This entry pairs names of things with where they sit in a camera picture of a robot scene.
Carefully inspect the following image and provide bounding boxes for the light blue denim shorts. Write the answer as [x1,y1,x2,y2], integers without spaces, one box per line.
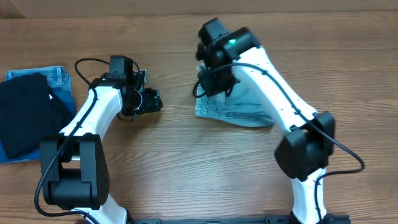
[195,63,276,128]

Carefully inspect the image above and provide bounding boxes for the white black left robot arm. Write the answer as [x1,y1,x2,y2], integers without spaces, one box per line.
[34,55,163,223]

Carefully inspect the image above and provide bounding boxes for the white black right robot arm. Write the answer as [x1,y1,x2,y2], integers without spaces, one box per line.
[193,19,335,223]

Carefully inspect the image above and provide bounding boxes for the dark blue folded garment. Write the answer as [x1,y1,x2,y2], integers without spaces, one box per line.
[1,90,76,164]

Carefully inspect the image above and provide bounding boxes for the folded blue jeans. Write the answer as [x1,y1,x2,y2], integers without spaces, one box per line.
[6,65,72,94]

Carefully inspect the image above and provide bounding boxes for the black folded garment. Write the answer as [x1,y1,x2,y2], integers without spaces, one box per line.
[1,73,75,159]

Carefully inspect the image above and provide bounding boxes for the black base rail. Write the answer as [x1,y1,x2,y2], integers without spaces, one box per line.
[76,214,351,224]

